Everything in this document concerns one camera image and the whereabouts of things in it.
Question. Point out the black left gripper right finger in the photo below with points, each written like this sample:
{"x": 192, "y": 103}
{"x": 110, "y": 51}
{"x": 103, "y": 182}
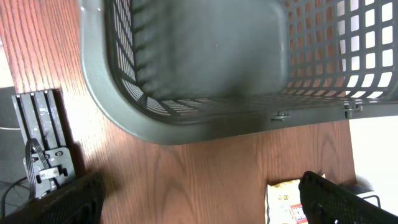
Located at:
{"x": 325, "y": 202}

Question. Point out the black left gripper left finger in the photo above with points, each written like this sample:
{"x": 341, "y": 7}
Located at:
{"x": 78, "y": 202}

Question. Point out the yellow white snack bag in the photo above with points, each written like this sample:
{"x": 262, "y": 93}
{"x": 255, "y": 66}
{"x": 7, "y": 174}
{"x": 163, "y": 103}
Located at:
{"x": 283, "y": 205}

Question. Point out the white barcode scanner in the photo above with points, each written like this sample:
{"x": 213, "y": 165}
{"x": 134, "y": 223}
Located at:
{"x": 368, "y": 195}

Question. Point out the dark grey plastic basket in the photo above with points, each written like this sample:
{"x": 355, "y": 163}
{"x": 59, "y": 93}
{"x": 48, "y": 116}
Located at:
{"x": 176, "y": 72}

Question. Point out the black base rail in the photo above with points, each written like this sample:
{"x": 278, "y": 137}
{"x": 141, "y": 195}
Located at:
{"x": 47, "y": 160}

